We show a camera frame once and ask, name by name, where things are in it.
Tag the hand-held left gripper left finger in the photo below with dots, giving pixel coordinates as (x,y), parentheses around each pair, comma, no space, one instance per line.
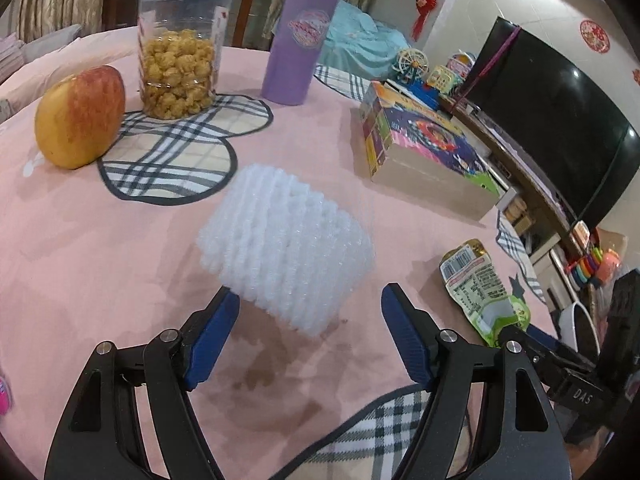
(212,335)

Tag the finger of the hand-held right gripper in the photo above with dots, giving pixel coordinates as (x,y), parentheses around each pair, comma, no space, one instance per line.
(565,360)

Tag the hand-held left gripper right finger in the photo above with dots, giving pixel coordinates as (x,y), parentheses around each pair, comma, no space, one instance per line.
(407,332)

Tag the white bin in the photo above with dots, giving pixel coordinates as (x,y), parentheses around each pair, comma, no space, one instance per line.
(575,330)

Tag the green spout pouch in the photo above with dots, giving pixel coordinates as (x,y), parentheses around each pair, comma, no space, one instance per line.
(480,285)

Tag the white foam fruit net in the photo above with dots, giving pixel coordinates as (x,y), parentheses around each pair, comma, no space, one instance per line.
(290,250)

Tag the orange toy cup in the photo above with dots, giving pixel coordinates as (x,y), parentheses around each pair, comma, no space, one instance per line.
(609,262)

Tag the pink plaid tablecloth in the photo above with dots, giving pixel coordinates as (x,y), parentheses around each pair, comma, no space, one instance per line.
(100,260)

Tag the colourful cardboard box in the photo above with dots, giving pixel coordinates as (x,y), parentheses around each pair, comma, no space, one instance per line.
(425,155)

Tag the wooden television stand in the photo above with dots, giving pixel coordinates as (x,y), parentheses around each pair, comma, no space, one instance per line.
(520,170)

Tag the small pink object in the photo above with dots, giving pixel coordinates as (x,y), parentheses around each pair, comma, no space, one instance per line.
(4,395)

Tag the black television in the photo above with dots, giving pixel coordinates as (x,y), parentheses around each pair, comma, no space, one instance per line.
(565,125)

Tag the yellow green toy house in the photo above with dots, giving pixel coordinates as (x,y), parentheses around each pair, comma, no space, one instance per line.
(442,80)

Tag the red yellow apple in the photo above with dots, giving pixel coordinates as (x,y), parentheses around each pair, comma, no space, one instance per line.
(80,115)

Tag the ferris wheel toy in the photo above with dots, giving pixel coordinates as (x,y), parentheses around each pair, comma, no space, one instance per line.
(411,65)

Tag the pink round toy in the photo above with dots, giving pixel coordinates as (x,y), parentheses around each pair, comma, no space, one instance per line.
(460,62)

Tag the clear snack jar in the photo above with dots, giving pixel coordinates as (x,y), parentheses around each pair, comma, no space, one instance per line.
(180,60)

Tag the pink stick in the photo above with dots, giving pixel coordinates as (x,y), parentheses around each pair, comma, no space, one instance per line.
(487,65)

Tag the teal cloth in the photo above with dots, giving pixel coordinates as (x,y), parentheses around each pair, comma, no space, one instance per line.
(360,35)

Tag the purple tumbler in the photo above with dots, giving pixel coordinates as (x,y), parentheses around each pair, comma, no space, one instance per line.
(297,40)

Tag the large round red wall sticker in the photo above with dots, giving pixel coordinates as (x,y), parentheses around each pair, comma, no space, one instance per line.
(595,36)

